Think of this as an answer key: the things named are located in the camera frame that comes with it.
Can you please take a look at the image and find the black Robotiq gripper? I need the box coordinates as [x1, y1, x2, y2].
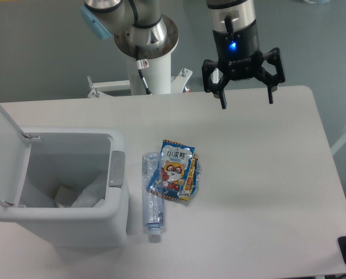
[201, 22, 286, 109]

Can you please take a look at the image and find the colourful raccoon snack bag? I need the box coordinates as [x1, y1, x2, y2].
[146, 139, 199, 202]

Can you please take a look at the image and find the crushed clear plastic bottle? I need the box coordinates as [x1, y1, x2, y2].
[142, 152, 167, 243]

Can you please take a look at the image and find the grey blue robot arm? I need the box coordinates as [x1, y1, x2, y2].
[81, 1, 285, 107]

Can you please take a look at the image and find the white trash can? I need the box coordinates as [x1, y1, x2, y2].
[0, 127, 129, 248]

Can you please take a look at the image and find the white trash can lid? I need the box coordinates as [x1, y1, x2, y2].
[0, 104, 31, 206]

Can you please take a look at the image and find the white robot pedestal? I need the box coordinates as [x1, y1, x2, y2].
[87, 15, 193, 98]

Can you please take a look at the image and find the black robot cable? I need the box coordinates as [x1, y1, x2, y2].
[127, 0, 153, 95]

